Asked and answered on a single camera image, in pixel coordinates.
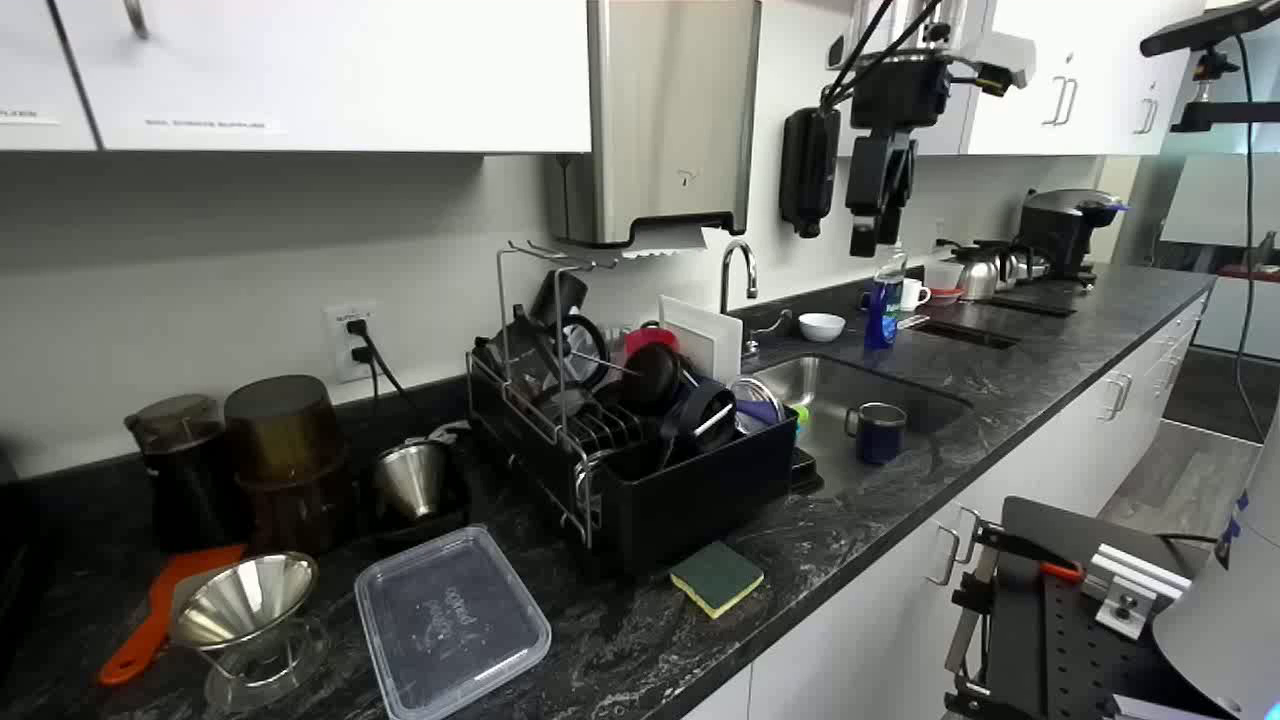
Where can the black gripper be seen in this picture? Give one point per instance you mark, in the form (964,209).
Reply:
(882,174)

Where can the blue metal cup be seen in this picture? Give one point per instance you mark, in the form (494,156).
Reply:
(879,438)

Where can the red white cup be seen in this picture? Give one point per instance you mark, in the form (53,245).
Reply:
(945,291)

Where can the stainless steel sink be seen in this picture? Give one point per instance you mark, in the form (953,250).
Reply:
(820,382)

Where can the red dish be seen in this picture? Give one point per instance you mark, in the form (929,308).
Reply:
(649,340)

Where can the black dish rack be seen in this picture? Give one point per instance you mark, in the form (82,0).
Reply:
(692,503)

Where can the small steel cone cup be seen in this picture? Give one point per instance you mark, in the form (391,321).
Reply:
(408,481)

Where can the white mug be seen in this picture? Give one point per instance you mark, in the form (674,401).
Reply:
(915,294)

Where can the blue bottle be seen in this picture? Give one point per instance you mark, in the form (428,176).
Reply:
(882,321)

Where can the white bowl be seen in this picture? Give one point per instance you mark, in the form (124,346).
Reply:
(820,325)

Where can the steel pot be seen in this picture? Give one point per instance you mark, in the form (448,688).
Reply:
(987,278)

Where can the black counter mat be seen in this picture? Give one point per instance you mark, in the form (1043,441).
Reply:
(968,334)

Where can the chrome faucet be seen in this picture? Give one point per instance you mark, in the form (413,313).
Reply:
(729,264)

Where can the black coffee machine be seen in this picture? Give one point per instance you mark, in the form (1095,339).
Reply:
(1063,224)

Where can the green blue brush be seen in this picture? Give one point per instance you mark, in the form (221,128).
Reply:
(800,414)

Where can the white cutting board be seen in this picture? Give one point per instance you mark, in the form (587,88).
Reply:
(706,334)

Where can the clear glass bowl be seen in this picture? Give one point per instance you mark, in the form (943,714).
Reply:
(756,407)

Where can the steel paper towel dispenser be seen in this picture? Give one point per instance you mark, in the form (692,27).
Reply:
(667,105)

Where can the black mug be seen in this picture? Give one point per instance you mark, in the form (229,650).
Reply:
(659,382)
(702,416)

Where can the round black glass lid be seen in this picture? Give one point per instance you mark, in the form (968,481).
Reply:
(583,351)

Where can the green yellow sponge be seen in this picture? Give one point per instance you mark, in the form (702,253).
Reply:
(718,576)

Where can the white base cabinets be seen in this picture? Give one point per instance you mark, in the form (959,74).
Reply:
(906,624)

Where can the silver metal clamp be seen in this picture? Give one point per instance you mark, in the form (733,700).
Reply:
(1134,580)

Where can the black perforated cart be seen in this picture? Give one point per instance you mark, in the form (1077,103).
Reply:
(1065,664)

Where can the wide white cabinet door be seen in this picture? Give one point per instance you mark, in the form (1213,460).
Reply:
(332,67)

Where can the clear plastic container lid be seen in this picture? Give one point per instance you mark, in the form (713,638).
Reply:
(447,624)

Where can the large dark brown canister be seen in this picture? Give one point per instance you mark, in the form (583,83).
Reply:
(280,453)

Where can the steel funnel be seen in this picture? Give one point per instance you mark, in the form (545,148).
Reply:
(244,600)

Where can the small dark lidded canister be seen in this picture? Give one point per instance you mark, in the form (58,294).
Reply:
(186,473)

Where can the clear glass jar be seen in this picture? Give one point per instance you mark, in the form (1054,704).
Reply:
(254,674)

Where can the orange spatula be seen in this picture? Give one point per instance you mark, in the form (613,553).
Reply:
(147,624)

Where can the narrow white cabinet door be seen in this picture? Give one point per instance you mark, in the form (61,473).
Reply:
(33,67)

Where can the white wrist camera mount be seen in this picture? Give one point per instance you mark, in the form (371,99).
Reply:
(999,62)

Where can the black camera on stand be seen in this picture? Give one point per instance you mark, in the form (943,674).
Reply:
(1207,27)

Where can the white wall outlet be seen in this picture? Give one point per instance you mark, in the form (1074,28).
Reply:
(338,351)

